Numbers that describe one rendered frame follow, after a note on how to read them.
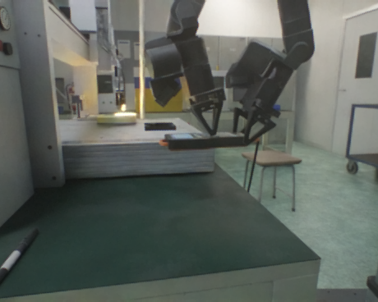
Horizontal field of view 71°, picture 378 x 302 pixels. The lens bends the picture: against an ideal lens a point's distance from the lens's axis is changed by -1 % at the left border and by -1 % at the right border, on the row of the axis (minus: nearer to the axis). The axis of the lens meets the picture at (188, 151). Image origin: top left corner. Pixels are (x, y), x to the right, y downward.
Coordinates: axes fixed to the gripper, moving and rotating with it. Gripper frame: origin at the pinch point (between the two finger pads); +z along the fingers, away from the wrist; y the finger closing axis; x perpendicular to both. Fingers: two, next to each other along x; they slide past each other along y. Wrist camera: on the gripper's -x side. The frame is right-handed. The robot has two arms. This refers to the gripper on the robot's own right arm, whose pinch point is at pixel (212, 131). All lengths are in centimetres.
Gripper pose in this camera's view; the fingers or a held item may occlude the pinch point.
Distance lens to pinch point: 60.7
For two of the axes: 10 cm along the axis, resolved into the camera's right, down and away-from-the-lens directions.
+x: 9.4, -3.0, 1.4
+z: 2.5, 9.3, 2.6
